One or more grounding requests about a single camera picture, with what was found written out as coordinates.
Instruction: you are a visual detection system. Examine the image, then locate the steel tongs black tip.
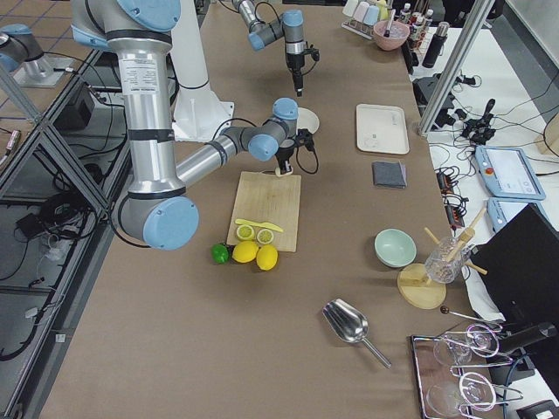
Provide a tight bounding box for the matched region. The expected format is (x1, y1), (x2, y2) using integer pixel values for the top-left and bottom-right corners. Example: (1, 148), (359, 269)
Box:
(383, 9), (396, 38)

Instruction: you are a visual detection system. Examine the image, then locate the aluminium frame post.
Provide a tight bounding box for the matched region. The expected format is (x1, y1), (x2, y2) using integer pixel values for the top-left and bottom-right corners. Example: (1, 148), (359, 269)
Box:
(418, 0), (493, 137)

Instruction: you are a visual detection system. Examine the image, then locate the wooden cutting board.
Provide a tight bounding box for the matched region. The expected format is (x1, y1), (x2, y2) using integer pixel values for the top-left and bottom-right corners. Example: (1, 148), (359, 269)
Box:
(226, 171), (301, 252)

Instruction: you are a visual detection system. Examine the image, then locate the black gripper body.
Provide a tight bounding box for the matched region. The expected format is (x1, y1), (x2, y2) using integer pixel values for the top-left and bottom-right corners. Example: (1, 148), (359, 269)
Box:
(275, 128), (315, 165)
(286, 41), (320, 75)

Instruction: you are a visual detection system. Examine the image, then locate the lemon half slice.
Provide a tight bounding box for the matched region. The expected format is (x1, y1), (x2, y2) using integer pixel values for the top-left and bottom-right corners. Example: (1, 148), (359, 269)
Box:
(236, 224), (256, 241)
(256, 229), (275, 245)

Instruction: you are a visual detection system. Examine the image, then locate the upper teach pendant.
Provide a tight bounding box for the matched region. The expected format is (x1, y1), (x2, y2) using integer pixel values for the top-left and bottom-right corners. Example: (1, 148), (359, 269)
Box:
(474, 146), (546, 201)

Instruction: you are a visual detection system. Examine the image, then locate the grey folded cloth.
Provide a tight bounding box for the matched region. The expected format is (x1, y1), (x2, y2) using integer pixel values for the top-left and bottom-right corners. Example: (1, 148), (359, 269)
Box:
(371, 161), (407, 189)

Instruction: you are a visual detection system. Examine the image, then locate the upper lemon half slice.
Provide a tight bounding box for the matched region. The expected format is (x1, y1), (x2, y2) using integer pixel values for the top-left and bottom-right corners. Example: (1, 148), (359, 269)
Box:
(236, 224), (256, 241)

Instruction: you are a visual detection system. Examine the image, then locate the green lime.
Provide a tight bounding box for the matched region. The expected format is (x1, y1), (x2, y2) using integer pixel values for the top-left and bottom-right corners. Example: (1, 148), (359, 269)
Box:
(210, 244), (230, 264)

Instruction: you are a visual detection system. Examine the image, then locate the lower teach pendant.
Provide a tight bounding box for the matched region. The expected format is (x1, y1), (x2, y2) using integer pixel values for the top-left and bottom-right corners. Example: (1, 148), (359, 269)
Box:
(487, 197), (547, 233)

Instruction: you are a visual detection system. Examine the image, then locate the yellow lemon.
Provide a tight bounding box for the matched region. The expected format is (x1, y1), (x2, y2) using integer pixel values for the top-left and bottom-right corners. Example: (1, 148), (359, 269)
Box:
(256, 244), (279, 271)
(231, 241), (259, 264)

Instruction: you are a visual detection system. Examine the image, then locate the white steamed bun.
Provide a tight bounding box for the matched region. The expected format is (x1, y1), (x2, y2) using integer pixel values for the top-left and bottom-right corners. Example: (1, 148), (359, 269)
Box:
(274, 168), (293, 177)

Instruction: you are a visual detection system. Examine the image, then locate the lower lemon half slice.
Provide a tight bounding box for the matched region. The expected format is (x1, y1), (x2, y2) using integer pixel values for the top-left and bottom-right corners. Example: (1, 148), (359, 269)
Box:
(256, 229), (275, 245)

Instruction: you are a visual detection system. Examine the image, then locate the cream rabbit tray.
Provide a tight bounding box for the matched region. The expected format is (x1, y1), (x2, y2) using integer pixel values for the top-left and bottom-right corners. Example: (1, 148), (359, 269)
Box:
(355, 104), (410, 155)

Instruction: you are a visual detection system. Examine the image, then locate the beige round plate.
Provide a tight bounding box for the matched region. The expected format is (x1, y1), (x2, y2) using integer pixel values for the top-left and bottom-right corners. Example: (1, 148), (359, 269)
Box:
(297, 107), (320, 134)

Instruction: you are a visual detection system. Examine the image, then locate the mint green bowl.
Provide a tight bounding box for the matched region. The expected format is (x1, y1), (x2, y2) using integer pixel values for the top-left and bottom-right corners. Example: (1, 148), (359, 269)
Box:
(374, 229), (417, 268)

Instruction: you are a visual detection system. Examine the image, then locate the glass cup on stand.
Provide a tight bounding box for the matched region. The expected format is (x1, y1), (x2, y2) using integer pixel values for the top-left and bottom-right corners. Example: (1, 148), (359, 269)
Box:
(424, 237), (471, 284)

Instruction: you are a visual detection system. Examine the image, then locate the yellow lemon far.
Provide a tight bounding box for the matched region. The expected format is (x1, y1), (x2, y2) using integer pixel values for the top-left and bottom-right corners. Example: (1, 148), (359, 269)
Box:
(256, 244), (279, 271)

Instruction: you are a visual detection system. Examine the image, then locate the pink bowl with ice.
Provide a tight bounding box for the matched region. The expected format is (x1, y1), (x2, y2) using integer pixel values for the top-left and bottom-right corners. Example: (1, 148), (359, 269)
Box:
(372, 21), (411, 51)

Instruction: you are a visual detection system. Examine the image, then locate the teach pendant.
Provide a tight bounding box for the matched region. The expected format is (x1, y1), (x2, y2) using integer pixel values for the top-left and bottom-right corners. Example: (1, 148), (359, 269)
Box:
(487, 197), (547, 233)
(474, 146), (546, 201)

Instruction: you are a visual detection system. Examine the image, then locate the white cup rack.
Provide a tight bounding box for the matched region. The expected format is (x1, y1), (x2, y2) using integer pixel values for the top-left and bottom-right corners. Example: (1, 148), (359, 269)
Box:
(342, 0), (390, 39)

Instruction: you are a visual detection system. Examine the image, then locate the black tray with glasses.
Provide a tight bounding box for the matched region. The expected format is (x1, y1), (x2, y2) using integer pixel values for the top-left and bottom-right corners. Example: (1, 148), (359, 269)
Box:
(409, 320), (559, 419)

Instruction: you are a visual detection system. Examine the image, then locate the yellow plastic knife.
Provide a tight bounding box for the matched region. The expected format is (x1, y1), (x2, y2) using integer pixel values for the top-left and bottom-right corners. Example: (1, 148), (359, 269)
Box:
(234, 218), (284, 232)

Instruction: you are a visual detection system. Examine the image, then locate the black thermos bottle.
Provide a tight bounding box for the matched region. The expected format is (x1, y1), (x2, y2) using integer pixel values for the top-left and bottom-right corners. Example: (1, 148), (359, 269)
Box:
(422, 21), (450, 68)

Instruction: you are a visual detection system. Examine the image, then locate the yellow lemon near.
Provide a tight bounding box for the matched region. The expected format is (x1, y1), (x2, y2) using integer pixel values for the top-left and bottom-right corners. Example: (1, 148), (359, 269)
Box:
(231, 241), (259, 264)

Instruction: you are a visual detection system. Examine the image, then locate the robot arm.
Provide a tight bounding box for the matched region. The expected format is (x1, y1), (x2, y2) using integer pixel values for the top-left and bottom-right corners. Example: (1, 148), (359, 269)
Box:
(231, 1), (320, 97)
(72, 1), (299, 251)

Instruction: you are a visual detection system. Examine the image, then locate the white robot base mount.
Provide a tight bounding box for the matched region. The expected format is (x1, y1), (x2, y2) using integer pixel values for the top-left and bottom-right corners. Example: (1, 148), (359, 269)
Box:
(170, 1), (234, 142)

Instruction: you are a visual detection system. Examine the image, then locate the steel scoop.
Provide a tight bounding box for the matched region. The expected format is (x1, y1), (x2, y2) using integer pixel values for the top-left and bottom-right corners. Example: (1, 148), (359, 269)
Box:
(322, 299), (392, 368)

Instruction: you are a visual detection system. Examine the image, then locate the wooden cup stand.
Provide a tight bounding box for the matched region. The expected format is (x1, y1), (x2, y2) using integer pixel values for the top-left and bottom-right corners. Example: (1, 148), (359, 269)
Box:
(397, 207), (487, 309)

